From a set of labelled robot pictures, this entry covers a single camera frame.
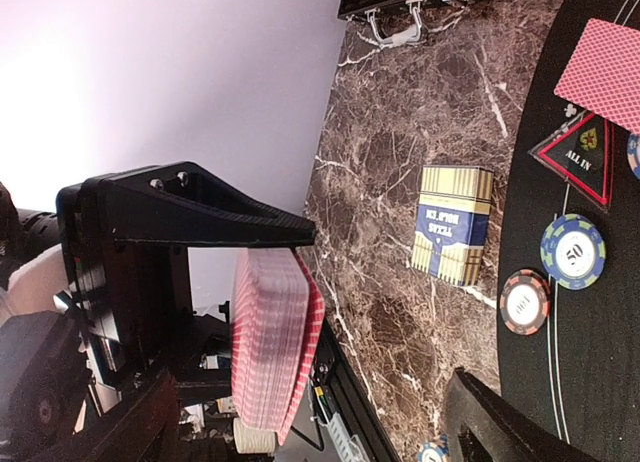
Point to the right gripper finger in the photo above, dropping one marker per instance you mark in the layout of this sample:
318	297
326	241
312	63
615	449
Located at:
482	426

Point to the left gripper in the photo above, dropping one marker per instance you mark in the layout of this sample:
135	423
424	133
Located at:
121	236

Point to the blue chip stack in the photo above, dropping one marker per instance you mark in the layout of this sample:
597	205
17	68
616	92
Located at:
435	450

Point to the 100 chips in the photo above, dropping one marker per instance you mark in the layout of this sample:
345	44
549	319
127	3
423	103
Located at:
525	302

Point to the red-backed playing card deck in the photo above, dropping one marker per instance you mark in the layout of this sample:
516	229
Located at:
277	313

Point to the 50 chips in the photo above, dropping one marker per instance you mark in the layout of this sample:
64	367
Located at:
573	252

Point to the red card deck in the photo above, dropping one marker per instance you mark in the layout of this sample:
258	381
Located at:
452	221

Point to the red triangular all-in marker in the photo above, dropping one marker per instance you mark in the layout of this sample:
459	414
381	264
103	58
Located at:
580	153

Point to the card dealt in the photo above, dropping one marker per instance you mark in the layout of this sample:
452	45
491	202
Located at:
602	74

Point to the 10 chips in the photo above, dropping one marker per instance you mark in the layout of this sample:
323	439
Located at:
633	154

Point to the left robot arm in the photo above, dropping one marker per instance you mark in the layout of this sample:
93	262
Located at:
106	379

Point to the round black poker mat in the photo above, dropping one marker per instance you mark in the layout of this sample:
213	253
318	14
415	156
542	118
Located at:
577	377

